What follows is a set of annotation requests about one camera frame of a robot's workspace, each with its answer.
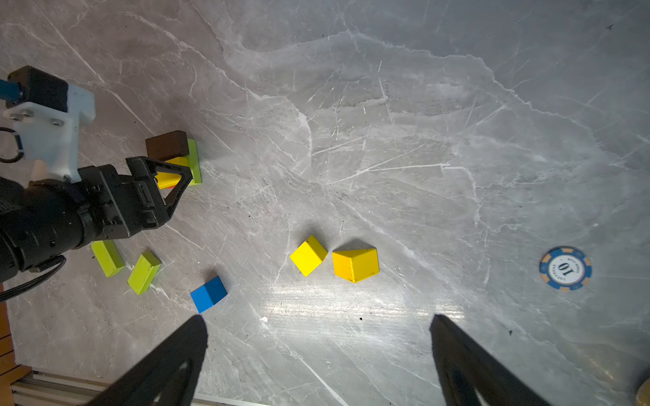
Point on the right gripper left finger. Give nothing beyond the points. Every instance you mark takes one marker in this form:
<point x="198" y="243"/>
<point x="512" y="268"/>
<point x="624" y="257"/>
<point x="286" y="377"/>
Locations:
<point x="168" y="375"/>

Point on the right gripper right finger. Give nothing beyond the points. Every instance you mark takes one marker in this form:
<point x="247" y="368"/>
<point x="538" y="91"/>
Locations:
<point x="469" y="375"/>

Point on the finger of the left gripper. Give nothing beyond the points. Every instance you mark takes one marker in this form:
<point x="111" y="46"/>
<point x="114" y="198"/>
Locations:
<point x="155" y="207"/>

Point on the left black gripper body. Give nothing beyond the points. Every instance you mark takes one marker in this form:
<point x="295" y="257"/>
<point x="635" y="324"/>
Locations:
<point x="123" y="205"/>

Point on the yellow long wood block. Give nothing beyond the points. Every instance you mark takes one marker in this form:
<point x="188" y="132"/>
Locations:
<point x="168" y="180"/>

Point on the dark brown wood block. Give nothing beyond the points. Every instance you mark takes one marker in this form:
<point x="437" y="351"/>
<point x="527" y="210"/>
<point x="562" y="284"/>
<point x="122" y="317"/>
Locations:
<point x="168" y="146"/>

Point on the green block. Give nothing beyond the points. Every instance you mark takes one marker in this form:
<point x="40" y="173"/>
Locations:
<point x="144" y="272"/>
<point x="108" y="257"/>
<point x="194" y="163"/>

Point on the blue wood block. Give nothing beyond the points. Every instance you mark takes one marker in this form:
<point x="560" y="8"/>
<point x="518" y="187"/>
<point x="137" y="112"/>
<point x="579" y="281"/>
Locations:
<point x="209" y="294"/>

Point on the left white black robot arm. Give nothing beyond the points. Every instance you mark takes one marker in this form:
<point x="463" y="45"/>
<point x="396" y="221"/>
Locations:
<point x="41" y="222"/>

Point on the yellow wedge block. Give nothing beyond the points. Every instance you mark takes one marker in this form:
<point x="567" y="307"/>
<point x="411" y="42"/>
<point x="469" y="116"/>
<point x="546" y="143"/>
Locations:
<point x="356" y="265"/>

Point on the yellow cube block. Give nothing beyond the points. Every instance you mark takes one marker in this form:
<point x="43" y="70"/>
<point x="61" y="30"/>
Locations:
<point x="309" y="256"/>

